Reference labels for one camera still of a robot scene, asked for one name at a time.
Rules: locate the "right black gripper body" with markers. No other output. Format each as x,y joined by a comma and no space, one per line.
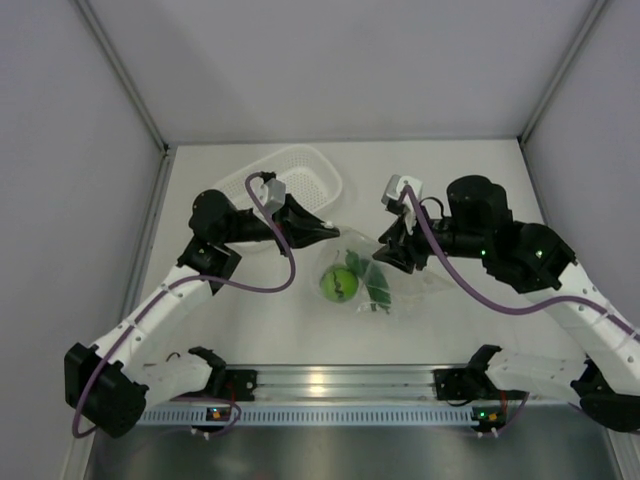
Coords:
458,243

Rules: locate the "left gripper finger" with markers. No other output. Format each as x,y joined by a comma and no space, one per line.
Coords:
299,238
294,215

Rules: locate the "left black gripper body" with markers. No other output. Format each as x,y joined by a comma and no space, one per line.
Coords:
249,228

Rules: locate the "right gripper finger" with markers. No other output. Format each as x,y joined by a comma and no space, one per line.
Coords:
397,234
400,256

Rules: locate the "green fake pepper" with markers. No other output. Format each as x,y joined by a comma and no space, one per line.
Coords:
378,290
359,264

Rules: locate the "clear zip top bag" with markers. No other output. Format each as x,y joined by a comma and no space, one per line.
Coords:
409,292

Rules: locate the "green fake melon ball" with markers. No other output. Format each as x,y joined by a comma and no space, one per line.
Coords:
339,284

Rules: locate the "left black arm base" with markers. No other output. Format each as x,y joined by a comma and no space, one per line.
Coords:
237,385

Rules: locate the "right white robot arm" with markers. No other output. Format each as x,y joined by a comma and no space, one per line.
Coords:
517,269

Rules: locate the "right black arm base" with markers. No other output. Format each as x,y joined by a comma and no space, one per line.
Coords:
456,385

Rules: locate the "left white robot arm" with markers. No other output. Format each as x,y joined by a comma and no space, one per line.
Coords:
112,382

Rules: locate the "white perforated plastic basket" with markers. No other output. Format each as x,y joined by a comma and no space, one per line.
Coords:
308,176

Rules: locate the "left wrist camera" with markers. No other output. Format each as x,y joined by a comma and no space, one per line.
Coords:
272,192

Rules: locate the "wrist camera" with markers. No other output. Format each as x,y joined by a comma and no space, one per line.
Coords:
272,192
396,185

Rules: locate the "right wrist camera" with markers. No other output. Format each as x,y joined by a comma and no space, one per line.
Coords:
396,185

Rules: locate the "aluminium mounting rail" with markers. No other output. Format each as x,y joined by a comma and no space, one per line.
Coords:
340,382

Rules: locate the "white slotted cable duct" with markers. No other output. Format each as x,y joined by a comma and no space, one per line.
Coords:
256,415

